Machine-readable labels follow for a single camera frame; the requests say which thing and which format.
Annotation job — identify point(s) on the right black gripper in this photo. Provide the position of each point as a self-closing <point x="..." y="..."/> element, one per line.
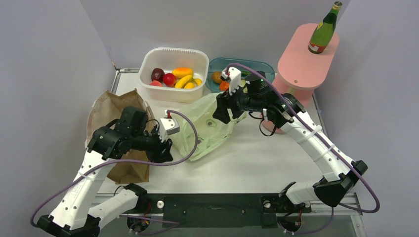
<point x="225" y="101"/>

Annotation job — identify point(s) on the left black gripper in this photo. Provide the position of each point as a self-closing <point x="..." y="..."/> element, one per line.
<point x="161" y="151"/>

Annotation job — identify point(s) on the orange fruit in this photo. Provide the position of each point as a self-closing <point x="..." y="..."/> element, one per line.
<point x="223" y="86"/>

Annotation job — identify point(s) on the green plastic grocery bag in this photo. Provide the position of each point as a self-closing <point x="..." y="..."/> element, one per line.
<point x="211" y="132"/>

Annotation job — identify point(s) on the yellow banana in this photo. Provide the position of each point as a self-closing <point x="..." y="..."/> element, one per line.
<point x="183" y="81"/>

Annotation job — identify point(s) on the brown paper tote bag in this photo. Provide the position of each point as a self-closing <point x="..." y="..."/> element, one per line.
<point x="119" y="129"/>

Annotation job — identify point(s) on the pink three-tier shelf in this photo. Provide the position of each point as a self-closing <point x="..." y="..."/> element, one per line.
<point x="300" y="71"/>

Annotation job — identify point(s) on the red tomato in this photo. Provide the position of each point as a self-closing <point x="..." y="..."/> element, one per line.
<point x="169" y="80"/>

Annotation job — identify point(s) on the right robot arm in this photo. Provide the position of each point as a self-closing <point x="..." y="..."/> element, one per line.
<point x="340" y="172"/>

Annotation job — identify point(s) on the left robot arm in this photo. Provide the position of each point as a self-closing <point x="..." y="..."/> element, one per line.
<point x="75" y="216"/>

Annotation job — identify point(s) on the brown potato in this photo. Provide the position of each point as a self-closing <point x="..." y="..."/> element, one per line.
<point x="216" y="77"/>

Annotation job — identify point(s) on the yellow orange mango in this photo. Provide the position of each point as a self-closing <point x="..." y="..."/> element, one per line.
<point x="181" y="72"/>

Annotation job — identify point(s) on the pink peach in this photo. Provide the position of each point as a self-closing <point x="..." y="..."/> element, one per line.
<point x="156" y="83"/>

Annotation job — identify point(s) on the dark red fruit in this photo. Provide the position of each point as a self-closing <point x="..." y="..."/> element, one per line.
<point x="157" y="74"/>

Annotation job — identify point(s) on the white plastic basin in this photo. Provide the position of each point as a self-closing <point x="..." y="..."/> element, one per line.
<point x="169" y="59"/>

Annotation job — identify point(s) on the green glass bottle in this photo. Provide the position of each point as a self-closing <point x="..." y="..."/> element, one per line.
<point x="324" y="32"/>

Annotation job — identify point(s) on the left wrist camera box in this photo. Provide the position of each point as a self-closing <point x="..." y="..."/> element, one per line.
<point x="167" y="126"/>

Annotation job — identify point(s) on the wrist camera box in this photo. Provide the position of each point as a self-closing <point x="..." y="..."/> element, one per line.
<point x="167" y="126"/>
<point x="233" y="76"/>

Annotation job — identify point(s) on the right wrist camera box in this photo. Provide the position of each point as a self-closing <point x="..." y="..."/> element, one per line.
<point x="233" y="76"/>

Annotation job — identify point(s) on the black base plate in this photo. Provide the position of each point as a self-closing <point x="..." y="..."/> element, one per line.
<point x="218" y="210"/>

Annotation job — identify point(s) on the aluminium table rail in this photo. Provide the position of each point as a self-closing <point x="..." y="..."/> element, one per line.
<point x="118" y="75"/>

